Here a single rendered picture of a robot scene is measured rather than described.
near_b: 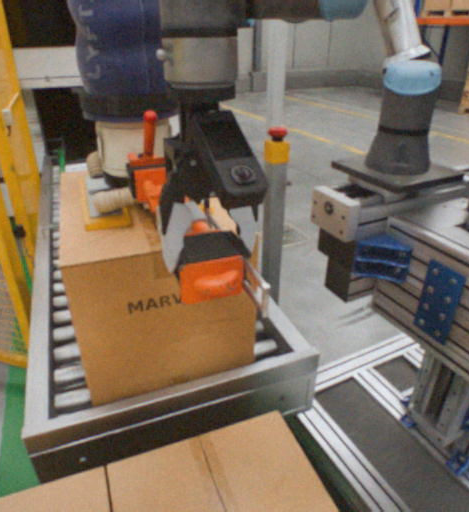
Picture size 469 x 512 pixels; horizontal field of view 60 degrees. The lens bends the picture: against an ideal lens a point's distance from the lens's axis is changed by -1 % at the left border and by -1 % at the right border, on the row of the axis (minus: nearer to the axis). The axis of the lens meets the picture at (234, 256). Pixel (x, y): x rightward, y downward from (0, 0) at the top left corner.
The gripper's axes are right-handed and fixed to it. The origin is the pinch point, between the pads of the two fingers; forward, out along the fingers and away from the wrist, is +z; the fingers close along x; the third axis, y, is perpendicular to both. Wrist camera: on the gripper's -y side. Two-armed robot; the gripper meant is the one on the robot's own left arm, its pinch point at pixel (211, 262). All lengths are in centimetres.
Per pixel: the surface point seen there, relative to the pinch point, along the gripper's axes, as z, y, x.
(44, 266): 48, 99, 33
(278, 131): 4, 82, -48
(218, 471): 53, 8, -2
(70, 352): 53, 55, 25
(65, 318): 54, 73, 27
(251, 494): 53, 1, -7
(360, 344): 107, 81, -97
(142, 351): 37.3, 30.2, 7.5
